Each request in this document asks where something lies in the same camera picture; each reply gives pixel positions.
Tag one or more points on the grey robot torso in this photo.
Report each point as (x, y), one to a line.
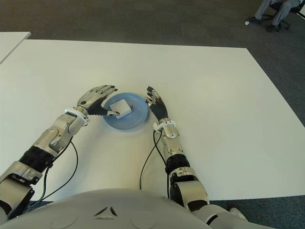
(107, 214)

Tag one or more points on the white side table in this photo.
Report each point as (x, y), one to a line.
(9, 44)

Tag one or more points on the white charger block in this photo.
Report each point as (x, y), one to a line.
(121, 107)

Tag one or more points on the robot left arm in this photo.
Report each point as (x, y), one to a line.
(54, 133)

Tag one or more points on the blue plate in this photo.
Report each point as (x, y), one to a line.
(135, 119)

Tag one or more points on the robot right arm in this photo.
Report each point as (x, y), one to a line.
(190, 188)

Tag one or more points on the black office chair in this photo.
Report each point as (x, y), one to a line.
(284, 23)

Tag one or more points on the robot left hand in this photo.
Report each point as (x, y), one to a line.
(91, 99)

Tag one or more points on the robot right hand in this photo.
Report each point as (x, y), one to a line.
(159, 109)

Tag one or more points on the seated person in grey trousers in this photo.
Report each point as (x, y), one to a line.
(262, 10)

